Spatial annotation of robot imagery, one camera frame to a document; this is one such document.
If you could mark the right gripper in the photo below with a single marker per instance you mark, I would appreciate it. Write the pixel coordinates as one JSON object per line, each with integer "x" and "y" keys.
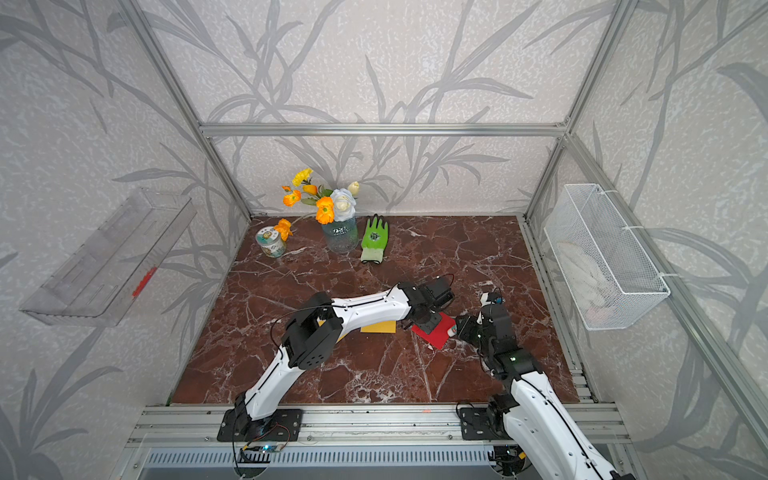
{"x": 469, "y": 322}

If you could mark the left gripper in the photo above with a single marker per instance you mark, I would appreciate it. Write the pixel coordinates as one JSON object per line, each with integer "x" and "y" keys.
{"x": 435, "y": 323}

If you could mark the red envelope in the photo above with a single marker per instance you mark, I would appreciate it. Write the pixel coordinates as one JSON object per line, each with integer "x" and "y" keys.
{"x": 438, "y": 338}

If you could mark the yellow envelope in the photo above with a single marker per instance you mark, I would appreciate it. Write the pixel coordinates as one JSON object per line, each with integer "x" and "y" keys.
{"x": 384, "y": 327}
{"x": 333, "y": 329}

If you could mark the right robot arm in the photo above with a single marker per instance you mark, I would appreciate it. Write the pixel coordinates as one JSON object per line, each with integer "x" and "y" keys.
{"x": 528, "y": 412}

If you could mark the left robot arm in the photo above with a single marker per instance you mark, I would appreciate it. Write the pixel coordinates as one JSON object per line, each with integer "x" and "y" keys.
{"x": 316, "y": 327}

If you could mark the tilted yellow envelope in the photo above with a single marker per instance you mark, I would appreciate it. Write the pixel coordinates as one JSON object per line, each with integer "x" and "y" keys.
{"x": 333, "y": 329}

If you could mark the green work glove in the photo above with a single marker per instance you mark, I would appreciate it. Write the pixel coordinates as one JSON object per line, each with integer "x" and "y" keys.
{"x": 375, "y": 240}

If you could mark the white cloth in basket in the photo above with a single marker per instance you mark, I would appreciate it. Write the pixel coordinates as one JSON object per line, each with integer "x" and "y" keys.
{"x": 588, "y": 284}

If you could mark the blue glass vase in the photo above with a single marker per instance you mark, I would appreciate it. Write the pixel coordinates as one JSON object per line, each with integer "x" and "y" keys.
{"x": 341, "y": 236}

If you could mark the orange yellow artificial flowers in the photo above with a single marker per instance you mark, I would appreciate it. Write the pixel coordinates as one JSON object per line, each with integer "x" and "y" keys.
{"x": 330, "y": 204}

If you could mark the small printed tin can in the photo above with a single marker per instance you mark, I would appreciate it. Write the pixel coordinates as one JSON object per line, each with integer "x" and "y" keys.
{"x": 271, "y": 242}

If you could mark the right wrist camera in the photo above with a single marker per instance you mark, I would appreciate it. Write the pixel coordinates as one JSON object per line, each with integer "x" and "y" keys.
{"x": 490, "y": 298}

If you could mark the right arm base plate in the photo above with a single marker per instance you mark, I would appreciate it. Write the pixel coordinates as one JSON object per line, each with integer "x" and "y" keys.
{"x": 476, "y": 424}

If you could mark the white wire mesh basket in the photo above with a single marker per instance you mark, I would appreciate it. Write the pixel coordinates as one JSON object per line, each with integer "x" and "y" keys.
{"x": 585, "y": 215}

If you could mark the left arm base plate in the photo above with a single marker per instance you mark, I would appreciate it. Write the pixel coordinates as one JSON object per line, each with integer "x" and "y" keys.
{"x": 283, "y": 426}

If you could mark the aluminium front rail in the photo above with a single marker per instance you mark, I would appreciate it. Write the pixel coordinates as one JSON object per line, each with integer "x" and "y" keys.
{"x": 354, "y": 424}

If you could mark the clear plastic wall tray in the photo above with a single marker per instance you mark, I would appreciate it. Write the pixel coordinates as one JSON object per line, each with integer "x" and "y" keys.
{"x": 99, "y": 283}

